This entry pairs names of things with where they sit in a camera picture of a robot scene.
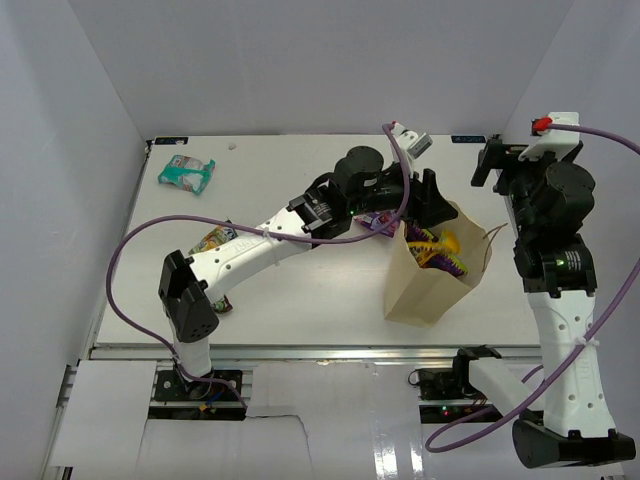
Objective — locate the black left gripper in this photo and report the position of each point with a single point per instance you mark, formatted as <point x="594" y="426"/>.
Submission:
<point x="425" y="203"/>

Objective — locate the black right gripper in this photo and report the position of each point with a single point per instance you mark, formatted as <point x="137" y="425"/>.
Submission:
<point x="496" y="156"/>

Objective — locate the yellow M&M's packet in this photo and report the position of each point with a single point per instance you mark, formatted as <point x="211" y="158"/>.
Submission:
<point x="447" y="243"/>

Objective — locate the dark blue chips bag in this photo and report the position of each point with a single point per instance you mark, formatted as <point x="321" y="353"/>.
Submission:
<point x="449" y="263"/>

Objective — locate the purple Fox's candy bag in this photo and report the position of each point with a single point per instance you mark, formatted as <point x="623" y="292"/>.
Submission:
<point x="373" y="220"/>

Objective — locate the brown paper bag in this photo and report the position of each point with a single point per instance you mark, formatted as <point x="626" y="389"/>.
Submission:
<point x="420" y="297"/>

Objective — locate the green Fox's candy bag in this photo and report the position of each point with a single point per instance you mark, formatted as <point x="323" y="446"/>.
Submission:
<point x="215" y="238"/>

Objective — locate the brown M&M's packet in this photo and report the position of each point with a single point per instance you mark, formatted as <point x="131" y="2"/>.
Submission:
<point x="222" y="306"/>

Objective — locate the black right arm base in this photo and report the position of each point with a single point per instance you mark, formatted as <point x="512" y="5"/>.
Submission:
<point x="441" y="400"/>

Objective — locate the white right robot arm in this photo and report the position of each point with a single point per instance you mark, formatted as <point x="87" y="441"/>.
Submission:
<point x="566" y="420"/>

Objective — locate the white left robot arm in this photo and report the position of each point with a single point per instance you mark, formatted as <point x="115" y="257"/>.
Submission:
<point x="358" y="184"/>

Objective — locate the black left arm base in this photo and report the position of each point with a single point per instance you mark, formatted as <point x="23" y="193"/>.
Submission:
<point x="170" y="386"/>

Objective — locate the dark blue logo sticker right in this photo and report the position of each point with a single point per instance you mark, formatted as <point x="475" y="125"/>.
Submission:
<point x="468" y="139"/>

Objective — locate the dark blue logo sticker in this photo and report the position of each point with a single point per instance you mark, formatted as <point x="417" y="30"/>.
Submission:
<point x="468" y="139"/>
<point x="171" y="140"/>

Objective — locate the teal tissue packet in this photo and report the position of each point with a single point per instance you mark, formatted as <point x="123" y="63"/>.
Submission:
<point x="187" y="173"/>

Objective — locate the dark blue logo sticker left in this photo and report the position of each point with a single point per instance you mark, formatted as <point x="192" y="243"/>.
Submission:
<point x="171" y="140"/>

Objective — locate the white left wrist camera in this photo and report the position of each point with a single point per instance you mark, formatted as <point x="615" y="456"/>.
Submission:
<point x="412" y="144"/>

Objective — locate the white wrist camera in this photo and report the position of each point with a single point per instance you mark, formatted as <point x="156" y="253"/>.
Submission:
<point x="558" y="142"/>
<point x="412" y="144"/>

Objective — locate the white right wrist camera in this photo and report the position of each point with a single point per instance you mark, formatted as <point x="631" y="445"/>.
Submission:
<point x="558" y="142"/>

